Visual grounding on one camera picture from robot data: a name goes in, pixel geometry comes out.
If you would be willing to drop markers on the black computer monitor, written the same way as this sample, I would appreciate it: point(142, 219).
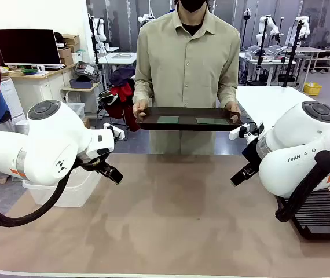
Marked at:
point(27, 46)

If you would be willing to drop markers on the green plate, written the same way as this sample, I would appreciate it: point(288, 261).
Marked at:
point(29, 71)

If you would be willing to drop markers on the dark blue bin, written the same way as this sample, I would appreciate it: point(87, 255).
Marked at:
point(81, 84)

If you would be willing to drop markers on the yellow plastic basket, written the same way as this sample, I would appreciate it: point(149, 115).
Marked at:
point(312, 89)

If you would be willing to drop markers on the person's right forearm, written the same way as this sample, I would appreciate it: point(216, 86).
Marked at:
point(142, 89)

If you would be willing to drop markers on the white cylinder container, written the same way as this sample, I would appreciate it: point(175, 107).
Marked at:
point(22, 127)

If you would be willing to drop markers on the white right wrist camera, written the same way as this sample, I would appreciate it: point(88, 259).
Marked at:
point(237, 133)

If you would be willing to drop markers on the black camera stand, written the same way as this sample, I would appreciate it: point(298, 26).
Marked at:
point(260, 52)
point(291, 58)

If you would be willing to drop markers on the clear plastic box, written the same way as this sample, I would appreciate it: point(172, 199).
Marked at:
point(75, 194)

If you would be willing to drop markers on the green rectangular PCB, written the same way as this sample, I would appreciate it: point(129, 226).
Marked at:
point(212, 120)

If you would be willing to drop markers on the green square PCB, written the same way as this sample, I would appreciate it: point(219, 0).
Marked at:
point(168, 119)

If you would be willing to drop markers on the person's left forearm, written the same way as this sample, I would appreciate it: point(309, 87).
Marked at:
point(228, 92)

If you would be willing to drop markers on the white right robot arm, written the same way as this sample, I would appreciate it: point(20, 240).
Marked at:
point(298, 139)

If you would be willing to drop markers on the white cabinet wooden top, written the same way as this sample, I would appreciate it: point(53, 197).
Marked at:
point(37, 87)

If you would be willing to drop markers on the purple cloth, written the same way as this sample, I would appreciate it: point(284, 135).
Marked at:
point(123, 73)

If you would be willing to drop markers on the person in beige shirt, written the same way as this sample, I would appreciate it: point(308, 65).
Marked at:
point(186, 63)

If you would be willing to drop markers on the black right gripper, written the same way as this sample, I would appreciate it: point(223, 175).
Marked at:
point(252, 156)

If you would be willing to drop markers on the person's left hand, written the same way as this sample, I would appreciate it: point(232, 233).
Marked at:
point(236, 109)

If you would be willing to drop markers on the wooden shelf table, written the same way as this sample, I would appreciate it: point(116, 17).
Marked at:
point(318, 56)

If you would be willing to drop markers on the grey flat case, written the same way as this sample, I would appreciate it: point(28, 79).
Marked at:
point(87, 69)

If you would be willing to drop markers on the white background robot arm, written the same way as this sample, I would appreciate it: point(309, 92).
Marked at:
point(100, 30)
point(262, 32)
point(304, 26)

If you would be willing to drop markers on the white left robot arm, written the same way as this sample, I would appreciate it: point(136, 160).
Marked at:
point(52, 139)

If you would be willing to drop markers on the black slotted PCB rack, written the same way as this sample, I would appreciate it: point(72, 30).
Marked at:
point(327, 214)

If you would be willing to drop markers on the black face mask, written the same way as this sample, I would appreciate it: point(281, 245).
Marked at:
point(192, 5)

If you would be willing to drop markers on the white air purifier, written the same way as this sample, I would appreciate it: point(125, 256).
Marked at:
point(10, 95)

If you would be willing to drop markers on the brown cardboard box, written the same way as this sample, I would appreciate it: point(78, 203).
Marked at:
point(87, 123)

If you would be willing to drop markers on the stacked cardboard boxes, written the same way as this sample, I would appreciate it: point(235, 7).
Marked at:
point(66, 49)

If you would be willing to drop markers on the red black jacket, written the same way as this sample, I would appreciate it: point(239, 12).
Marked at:
point(121, 104)

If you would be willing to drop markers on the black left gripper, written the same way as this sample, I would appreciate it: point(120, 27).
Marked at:
point(95, 165)

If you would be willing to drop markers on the white background work table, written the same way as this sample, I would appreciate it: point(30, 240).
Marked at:
point(118, 57)

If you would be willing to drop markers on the person's right hand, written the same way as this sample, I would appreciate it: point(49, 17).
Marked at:
point(140, 108)

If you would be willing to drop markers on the small wooden side table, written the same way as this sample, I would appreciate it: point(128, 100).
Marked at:
point(81, 89)

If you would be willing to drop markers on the dark brown serving tray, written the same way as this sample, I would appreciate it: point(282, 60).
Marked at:
point(186, 127)

